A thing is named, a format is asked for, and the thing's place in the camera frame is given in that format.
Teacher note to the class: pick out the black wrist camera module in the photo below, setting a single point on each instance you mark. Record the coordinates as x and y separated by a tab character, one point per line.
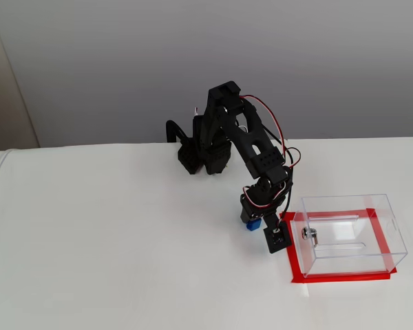
278	242

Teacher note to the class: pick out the red tape frame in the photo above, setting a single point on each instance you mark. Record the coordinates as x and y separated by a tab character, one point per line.
337	277

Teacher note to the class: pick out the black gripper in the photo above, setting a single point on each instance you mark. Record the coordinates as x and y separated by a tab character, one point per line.
248	214

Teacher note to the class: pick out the transparent acrylic box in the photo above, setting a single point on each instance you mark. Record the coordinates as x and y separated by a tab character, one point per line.
351	237

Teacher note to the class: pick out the black table clamp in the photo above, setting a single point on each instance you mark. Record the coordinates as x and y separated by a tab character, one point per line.
173	129

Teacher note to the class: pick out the blue lego brick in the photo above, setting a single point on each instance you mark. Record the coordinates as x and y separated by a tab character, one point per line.
254	226

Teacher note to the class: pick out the silver cam lock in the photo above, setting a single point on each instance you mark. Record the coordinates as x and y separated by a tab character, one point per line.
309	235

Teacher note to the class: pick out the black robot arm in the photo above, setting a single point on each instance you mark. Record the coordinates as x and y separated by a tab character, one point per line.
248	137

